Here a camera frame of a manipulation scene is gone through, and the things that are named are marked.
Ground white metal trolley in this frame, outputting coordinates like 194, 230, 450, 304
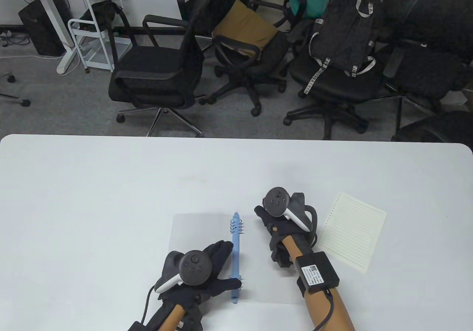
48, 0, 133, 74

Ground black cable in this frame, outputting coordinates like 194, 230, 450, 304
314, 290, 335, 331
142, 285, 157, 324

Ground person's left hand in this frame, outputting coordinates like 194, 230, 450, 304
158, 240, 242, 330

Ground person's right forearm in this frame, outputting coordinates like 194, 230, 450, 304
283, 235, 355, 331

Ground black mesh office chair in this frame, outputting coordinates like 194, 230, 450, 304
377, 0, 473, 132

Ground black office chair with armrests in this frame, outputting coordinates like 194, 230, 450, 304
173, 0, 290, 117

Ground lined loose-leaf paper stack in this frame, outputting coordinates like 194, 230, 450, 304
317, 192, 388, 273

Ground black padded office chair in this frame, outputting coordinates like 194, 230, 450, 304
391, 110, 473, 142

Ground black computer tower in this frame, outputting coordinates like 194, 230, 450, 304
18, 0, 72, 56

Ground black office chair chrome base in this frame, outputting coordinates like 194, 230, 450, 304
108, 0, 215, 137

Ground office chair base with casters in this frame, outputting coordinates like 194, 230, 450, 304
0, 72, 31, 107

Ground person's left forearm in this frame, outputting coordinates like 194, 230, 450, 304
148, 304, 185, 331

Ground black bag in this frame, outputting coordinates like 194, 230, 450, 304
79, 0, 124, 32

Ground black backpack white straps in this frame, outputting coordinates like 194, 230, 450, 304
303, 0, 381, 97

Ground white standing desk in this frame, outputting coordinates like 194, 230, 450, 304
0, 0, 80, 75

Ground brown cushion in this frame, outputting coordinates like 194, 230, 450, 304
212, 0, 279, 56

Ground person's right hand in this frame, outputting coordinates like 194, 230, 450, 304
254, 205, 318, 269

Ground clear ring binder blue spine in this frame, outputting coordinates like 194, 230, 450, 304
167, 212, 307, 305

